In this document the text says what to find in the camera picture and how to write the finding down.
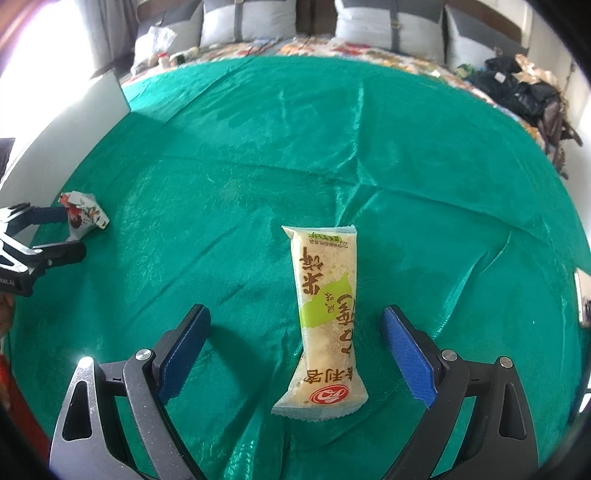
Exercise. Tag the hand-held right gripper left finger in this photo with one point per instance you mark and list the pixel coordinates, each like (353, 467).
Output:
(184, 355)

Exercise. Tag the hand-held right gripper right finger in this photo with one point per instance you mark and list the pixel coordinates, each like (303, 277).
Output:
(408, 355)

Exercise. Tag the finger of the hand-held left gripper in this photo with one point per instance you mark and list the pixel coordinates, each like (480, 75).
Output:
(60, 254)
(48, 214)

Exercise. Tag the white red-fruit snack packet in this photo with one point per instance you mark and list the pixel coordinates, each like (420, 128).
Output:
(85, 214)

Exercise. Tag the white cardboard box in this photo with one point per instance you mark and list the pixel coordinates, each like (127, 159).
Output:
(69, 138)

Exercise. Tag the beige rice cracker packet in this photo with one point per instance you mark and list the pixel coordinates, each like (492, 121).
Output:
(323, 323)

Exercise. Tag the person's left hand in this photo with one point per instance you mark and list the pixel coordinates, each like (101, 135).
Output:
(4, 316)

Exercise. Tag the white flat device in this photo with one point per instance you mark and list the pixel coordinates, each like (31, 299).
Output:
(584, 300)

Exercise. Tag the green cloth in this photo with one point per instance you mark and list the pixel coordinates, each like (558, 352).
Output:
(231, 161)

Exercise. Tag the grey curtain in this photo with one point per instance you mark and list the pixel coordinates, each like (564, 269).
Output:
(101, 32)

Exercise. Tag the small red-capped bottle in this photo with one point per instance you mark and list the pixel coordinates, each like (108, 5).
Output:
(163, 62)

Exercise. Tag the clear plastic bag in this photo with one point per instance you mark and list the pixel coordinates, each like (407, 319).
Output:
(154, 44)

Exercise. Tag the grey two-tone pillow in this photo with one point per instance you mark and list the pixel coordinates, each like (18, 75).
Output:
(249, 23)
(466, 41)
(189, 27)
(383, 27)

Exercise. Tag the black clothes pile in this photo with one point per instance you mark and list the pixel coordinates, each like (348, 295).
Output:
(517, 92)

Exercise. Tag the beige cloth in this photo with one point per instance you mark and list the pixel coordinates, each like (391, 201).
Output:
(535, 74)

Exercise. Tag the floral bedsheet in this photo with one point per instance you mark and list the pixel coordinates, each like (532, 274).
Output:
(360, 48)

